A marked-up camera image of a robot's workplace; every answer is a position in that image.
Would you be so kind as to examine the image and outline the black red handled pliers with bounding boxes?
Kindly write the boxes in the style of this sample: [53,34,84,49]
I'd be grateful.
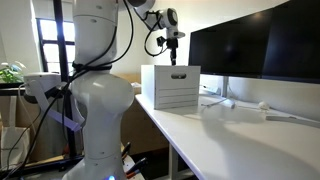
[124,157,148,179]

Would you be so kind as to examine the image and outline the black side shelf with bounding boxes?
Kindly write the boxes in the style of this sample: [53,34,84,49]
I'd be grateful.
[0,82,28,98]

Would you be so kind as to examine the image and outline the white storage box with handle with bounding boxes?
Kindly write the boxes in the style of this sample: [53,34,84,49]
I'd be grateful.
[140,64,202,111]

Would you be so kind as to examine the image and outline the black tripod stand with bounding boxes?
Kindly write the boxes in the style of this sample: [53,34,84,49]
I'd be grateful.
[0,0,84,176]

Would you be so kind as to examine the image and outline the green potted plant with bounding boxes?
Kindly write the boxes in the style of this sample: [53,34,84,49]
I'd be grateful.
[0,60,27,84]

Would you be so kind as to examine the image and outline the black computer monitor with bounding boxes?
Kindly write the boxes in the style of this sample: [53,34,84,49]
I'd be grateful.
[261,0,320,84]
[188,8,275,80]

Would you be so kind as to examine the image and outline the silver monitor stand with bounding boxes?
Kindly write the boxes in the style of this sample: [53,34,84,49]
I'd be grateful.
[221,75,232,98]

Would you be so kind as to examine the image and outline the brown cardboard box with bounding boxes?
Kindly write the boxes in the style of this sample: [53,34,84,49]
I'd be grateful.
[113,72,170,156]

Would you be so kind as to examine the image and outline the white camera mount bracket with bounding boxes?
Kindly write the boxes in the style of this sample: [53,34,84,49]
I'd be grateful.
[22,72,85,133]

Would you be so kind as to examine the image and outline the black marker pen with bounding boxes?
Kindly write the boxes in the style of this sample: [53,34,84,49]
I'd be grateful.
[121,142,132,158]

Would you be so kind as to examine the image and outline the window with dark frame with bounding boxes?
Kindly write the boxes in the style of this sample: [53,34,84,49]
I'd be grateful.
[35,17,76,75]

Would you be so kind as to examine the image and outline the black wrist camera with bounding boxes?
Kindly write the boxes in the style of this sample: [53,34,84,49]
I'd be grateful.
[156,35,167,48]

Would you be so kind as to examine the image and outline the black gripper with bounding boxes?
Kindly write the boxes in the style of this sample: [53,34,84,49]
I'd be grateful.
[166,37,180,67]

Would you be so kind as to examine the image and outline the white tote bag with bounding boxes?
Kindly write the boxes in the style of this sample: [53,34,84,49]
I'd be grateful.
[0,96,32,171]

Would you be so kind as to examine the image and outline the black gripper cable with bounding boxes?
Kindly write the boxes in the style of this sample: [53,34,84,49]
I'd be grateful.
[143,9,168,58]

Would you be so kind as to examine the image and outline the grey hanging cable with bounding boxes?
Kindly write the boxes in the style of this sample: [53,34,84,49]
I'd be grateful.
[5,83,43,180]

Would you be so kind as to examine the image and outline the small white round object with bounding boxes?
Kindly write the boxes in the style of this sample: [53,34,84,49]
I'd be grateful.
[257,101,270,112]

